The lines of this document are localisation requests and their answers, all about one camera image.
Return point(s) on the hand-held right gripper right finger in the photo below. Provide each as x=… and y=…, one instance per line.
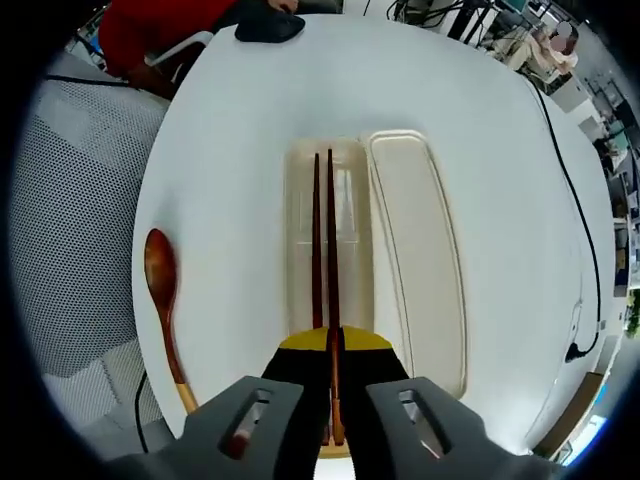
x=380, y=435

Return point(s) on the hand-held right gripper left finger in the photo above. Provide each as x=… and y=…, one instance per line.
x=250, y=425

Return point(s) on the brown wooden spoon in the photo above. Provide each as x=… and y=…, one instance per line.
x=160, y=270

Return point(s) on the beige cutlery case lid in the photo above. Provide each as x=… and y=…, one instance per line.
x=420, y=250

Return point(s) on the beige cutlery case base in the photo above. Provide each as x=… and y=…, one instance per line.
x=350, y=225

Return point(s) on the grey mesh chair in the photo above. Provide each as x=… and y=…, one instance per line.
x=75, y=225

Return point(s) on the black computer mouse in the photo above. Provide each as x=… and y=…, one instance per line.
x=270, y=29

